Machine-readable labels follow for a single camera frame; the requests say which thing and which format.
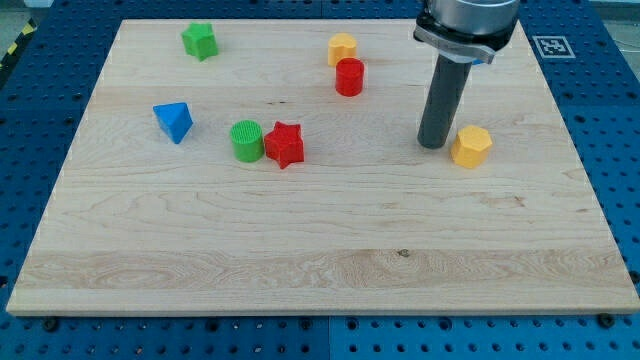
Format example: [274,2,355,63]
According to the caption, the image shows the blue triangle block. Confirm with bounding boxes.
[152,102,193,144]

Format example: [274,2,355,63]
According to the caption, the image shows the wooden board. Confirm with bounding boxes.
[7,20,639,317]

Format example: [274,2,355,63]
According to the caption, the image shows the red star block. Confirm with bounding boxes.
[264,121,305,169]

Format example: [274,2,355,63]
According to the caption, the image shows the green star block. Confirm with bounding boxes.
[181,23,219,61]

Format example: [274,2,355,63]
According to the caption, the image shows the yellow hexagon block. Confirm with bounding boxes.
[450,125,493,169]

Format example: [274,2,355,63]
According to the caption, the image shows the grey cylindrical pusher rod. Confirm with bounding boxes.
[417,55,471,149]

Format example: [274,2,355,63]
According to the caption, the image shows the green cylinder block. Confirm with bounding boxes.
[230,119,264,163]

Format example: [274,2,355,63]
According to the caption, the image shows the white fiducial marker tag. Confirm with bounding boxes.
[533,35,575,59]

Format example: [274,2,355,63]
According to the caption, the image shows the red cylinder block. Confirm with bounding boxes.
[335,58,365,97]

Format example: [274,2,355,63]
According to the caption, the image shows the black yellow hazard tape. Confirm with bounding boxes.
[1,18,38,75]

